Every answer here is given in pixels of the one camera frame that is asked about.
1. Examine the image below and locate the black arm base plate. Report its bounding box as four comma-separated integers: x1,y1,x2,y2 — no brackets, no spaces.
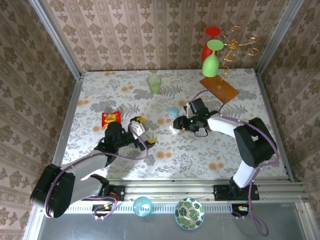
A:
213,184,260,201
81,186,126,202

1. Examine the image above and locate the leaf pattern bowl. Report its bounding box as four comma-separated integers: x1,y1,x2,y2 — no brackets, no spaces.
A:
174,197,205,230

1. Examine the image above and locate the white perforated cable tray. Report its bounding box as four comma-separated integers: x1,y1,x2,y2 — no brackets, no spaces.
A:
41,201,237,215

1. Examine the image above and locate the gold wire glass rack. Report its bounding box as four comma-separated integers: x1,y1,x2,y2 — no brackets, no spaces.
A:
216,25,261,90

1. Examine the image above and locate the blue translucent cup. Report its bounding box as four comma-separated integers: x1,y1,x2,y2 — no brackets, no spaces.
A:
132,196,153,217

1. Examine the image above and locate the red plastic wine glass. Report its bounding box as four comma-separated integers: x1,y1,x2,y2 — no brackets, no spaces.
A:
201,26,223,62

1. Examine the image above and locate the aluminium frame post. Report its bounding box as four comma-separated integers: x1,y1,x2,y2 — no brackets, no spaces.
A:
255,0,305,76
28,0,83,80

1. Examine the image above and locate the red snack packet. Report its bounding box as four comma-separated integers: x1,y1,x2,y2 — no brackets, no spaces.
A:
101,111,122,128

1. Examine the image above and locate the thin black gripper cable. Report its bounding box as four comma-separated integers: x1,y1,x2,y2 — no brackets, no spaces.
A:
193,128,210,138

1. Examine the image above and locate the orange wooden rack base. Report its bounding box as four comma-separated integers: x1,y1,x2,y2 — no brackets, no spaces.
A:
199,75,240,103

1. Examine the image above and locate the green plastic wine glass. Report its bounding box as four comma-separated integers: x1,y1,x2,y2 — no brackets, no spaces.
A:
201,39,225,78

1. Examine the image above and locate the black lead with yellow plug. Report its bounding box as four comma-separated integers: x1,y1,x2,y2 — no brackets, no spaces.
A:
91,203,118,221
231,203,251,218

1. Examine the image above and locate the aluminium table side rail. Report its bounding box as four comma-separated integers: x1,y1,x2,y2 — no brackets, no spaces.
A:
53,74,85,166
253,68,296,182

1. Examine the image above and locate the green translucent plastic cup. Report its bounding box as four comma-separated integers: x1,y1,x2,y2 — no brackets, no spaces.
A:
146,74,163,95

